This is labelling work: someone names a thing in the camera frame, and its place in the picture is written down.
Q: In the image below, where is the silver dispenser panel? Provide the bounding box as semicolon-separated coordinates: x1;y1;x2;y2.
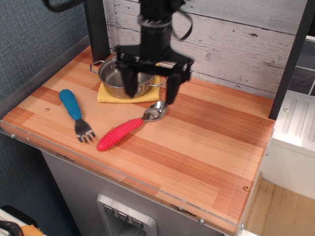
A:
96;194;158;236

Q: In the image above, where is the dark post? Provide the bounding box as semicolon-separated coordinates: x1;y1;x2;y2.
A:
268;0;315;120
84;0;111;62

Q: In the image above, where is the stainless steel pot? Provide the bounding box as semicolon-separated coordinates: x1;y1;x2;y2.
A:
90;56;167;99

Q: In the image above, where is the dark right post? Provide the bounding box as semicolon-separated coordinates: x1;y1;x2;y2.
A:
268;0;315;120

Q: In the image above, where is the orange black object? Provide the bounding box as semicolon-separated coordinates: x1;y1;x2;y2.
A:
0;220;44;236

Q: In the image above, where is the red handled metal spoon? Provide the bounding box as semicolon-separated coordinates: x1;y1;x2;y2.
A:
97;101;168;151

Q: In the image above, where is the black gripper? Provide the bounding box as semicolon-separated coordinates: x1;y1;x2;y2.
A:
115;22;193;104

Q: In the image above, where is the dark left post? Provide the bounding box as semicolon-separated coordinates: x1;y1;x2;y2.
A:
84;0;111;62

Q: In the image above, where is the blue handled metal fork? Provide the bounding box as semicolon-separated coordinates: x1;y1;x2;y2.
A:
59;89;95;143

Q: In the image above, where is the white toy sink unit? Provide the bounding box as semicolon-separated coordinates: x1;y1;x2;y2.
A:
259;35;315;200

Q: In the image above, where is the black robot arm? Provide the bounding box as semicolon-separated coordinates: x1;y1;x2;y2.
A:
115;0;193;104

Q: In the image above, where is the yellow cloth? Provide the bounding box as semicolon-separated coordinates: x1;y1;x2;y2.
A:
97;83;159;103

